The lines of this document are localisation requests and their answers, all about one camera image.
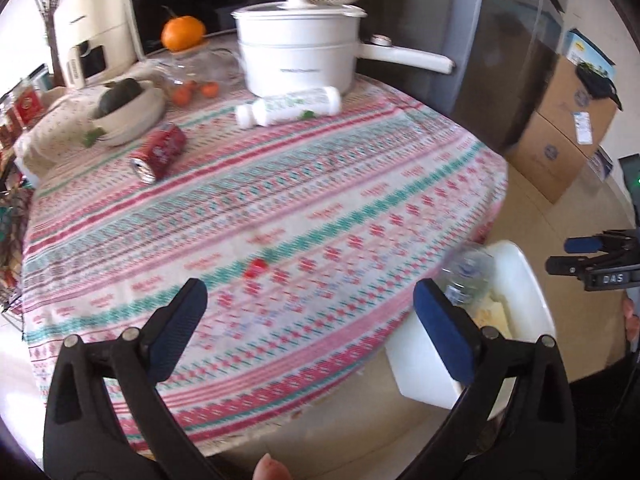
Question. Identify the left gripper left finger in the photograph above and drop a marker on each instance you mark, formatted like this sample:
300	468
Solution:
83	438

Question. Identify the black pouch on box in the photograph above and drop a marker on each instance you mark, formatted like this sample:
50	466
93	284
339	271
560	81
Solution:
598	86

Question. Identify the folded white floral towel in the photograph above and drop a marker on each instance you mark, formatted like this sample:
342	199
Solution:
68	117

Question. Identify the lower cardboard box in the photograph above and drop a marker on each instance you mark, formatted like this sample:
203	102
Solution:
546	158

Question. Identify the white electric cooking pot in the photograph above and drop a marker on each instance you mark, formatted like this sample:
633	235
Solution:
295	45

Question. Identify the white labelled tube bottle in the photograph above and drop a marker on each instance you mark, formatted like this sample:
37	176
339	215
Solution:
290	107

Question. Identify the orange tangerine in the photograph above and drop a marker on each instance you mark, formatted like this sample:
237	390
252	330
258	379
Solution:
182	33

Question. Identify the cardboard box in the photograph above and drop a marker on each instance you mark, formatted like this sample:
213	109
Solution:
568	106
546	158

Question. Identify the blue yellow book box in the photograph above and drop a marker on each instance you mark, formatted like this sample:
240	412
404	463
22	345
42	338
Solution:
578	48

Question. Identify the person right hand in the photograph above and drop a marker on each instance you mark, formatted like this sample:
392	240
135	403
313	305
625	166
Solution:
631	322

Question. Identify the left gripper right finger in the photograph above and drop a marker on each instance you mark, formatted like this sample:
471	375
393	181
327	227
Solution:
537	437

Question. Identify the person left hand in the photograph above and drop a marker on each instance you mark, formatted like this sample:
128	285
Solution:
268	468

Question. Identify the clear glass jar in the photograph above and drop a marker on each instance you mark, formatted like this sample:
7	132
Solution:
200	73

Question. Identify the white plastic trash bin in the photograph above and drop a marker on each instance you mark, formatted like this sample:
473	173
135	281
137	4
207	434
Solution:
436	352

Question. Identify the patterned striped tablecloth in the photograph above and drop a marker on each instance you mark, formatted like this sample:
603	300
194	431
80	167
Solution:
309	238

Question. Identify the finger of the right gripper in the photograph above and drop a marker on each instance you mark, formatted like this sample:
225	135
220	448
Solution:
583	245
569	265

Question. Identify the white bowl with avocado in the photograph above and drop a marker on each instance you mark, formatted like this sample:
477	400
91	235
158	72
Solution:
133	119

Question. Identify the clear plastic water bottle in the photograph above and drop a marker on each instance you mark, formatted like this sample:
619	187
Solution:
466	274

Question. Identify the white air fryer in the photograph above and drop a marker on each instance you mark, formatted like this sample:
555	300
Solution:
95	41

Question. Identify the upper cardboard box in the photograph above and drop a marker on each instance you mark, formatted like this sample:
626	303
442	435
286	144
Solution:
568	106

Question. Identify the red soda can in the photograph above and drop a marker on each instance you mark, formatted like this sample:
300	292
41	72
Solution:
158	152

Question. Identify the dark grey refrigerator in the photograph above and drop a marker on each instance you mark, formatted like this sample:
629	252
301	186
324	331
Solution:
503	53

